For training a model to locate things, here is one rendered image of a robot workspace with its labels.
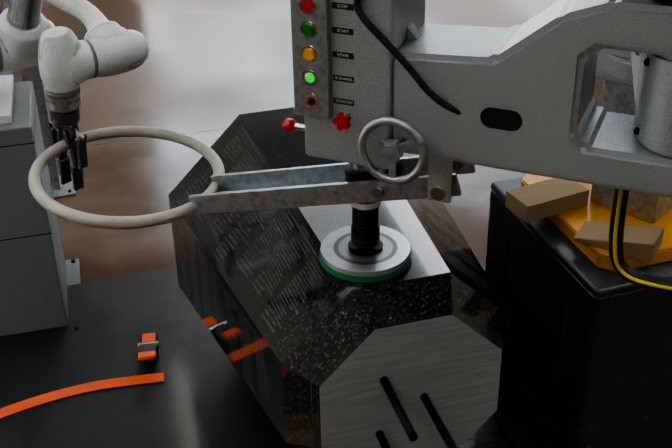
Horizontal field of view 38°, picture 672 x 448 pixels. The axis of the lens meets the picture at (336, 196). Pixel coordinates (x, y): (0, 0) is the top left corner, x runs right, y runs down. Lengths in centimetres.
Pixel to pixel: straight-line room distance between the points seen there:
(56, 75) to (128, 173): 212
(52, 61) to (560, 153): 129
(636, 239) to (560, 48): 81
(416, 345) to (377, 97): 60
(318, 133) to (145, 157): 275
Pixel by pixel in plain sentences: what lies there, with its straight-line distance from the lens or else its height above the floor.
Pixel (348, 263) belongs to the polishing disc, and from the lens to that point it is 228.
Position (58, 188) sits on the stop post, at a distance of 459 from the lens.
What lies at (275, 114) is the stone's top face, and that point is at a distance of 308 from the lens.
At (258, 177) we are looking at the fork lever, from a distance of 243.
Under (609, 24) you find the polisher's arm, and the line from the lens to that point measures 185.
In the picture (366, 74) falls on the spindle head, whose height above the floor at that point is 136.
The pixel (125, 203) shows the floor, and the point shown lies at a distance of 442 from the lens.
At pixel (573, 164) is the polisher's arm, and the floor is 123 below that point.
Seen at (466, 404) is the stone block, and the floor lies 52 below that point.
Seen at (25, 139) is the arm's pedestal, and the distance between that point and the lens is 332.
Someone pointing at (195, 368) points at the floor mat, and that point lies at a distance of 339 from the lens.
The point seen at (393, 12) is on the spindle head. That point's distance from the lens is 195.
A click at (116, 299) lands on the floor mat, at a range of 377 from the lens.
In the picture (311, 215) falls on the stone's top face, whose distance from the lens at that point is 252.
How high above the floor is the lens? 212
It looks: 29 degrees down
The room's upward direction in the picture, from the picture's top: 1 degrees counter-clockwise
